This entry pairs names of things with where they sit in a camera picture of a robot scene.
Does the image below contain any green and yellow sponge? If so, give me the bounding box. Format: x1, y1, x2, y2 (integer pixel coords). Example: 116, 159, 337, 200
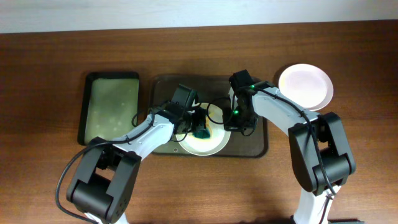
192, 129, 211, 139

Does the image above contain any white plate yellow stain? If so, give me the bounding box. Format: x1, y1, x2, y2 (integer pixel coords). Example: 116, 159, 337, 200
175, 113, 231, 156

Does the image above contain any pinkish white plate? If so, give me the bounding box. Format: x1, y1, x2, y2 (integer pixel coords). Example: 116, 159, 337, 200
278, 63, 334, 105

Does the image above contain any pale grey plate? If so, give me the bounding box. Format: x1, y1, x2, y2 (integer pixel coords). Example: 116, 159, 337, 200
299, 89, 334, 111

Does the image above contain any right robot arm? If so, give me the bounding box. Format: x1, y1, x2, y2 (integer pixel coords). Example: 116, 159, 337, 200
223, 70, 356, 223

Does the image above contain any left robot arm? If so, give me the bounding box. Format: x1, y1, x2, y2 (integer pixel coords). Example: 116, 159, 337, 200
61, 85, 206, 223

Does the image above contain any large brown serving tray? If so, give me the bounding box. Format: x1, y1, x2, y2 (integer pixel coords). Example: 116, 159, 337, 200
149, 74, 269, 159

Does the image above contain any small black water tray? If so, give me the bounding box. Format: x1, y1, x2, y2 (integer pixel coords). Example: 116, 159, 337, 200
77, 71, 139, 146

